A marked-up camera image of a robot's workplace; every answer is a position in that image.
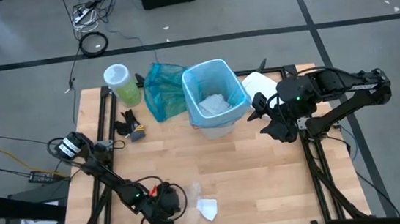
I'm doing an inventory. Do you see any light blue bin liner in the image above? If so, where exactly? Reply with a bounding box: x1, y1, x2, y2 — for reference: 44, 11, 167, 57
179, 56, 254, 132

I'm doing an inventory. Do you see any white plastic trash bin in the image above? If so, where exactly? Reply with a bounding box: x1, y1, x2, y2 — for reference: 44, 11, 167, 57
196, 119, 239, 141

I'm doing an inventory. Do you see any folded teal trash bag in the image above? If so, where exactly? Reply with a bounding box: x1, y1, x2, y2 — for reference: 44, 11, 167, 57
140, 59, 193, 124

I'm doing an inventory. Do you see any large white paper sheet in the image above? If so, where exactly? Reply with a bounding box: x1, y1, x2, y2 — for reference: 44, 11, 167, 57
196, 92, 234, 119

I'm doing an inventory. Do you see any black aluminium table frame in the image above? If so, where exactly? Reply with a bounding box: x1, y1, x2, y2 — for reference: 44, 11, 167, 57
46, 45, 400, 224

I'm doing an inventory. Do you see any yellow cable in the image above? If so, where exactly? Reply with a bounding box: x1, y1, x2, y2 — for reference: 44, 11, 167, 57
0, 139, 71, 185

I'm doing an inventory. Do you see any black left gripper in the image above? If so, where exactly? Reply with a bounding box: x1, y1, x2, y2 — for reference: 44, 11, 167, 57
136, 182, 183, 224

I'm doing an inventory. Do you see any green wipes canister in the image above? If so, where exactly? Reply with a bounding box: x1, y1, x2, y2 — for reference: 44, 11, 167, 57
101, 61, 144, 110

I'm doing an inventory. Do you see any white floor cable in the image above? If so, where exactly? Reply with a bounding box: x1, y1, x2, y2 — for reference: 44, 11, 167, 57
72, 18, 100, 34

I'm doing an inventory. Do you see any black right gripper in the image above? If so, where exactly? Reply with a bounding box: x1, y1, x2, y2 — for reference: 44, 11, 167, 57
245, 88, 299, 147

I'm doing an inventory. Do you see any clear plastic film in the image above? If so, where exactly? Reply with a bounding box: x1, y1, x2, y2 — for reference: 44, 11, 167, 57
186, 180, 206, 202

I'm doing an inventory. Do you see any coiled black cable ring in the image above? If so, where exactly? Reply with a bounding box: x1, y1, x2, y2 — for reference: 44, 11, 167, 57
77, 30, 110, 59

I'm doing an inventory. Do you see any black power adapter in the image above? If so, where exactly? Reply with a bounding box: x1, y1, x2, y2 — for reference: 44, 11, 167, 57
27, 168, 64, 187

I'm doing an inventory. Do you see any white bin lid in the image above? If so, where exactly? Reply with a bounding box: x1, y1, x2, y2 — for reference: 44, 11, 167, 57
240, 69, 289, 123

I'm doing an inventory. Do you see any white power strip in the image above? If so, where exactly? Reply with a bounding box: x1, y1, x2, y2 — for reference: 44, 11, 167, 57
72, 6, 95, 25

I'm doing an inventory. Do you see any gray yellow work glove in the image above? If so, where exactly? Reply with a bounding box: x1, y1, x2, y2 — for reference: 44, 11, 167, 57
112, 107, 148, 145

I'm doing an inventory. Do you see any small white printed paper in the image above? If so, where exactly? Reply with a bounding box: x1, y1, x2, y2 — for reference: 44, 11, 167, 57
195, 196, 220, 223

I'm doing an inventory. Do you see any black floor cable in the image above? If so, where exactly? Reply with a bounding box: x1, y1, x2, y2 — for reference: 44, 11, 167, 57
58, 0, 87, 94

